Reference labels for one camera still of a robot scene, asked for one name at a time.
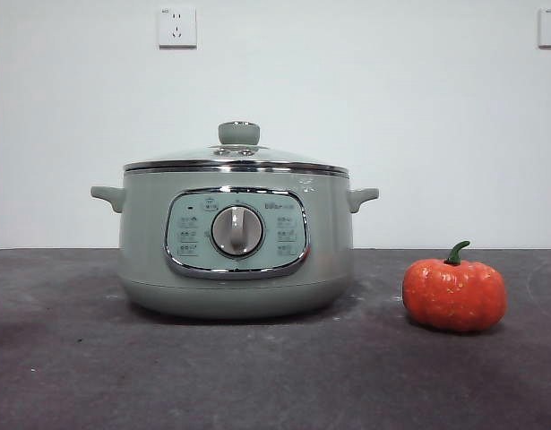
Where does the orange pumpkin with green stem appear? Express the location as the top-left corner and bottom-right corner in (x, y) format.
(401, 240), (509, 333)

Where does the glass lid with green knob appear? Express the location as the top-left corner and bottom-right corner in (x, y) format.
(123, 120), (349, 174)

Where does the pale green electric pot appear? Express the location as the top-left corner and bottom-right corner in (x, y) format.
(90, 168), (380, 321)

